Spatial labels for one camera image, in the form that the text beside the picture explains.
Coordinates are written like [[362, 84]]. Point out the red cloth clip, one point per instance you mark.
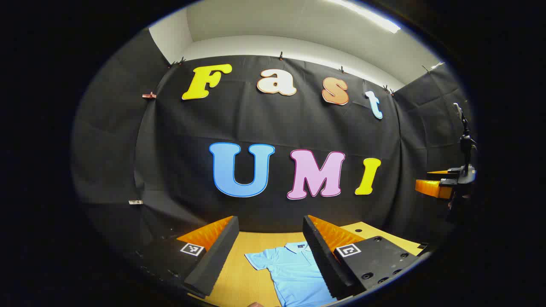
[[149, 95]]

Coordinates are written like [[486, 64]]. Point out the light blue T-shirt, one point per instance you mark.
[[294, 273]]

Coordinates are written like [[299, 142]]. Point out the black backdrop cloth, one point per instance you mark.
[[256, 119]]

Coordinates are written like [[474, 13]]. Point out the ceiling light strip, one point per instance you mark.
[[367, 15]]

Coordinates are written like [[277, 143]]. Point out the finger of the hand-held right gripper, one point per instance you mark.
[[443, 172], [433, 187]]

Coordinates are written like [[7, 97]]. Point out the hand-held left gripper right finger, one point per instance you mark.
[[320, 260]]

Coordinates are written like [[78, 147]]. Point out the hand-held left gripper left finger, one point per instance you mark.
[[215, 260]]

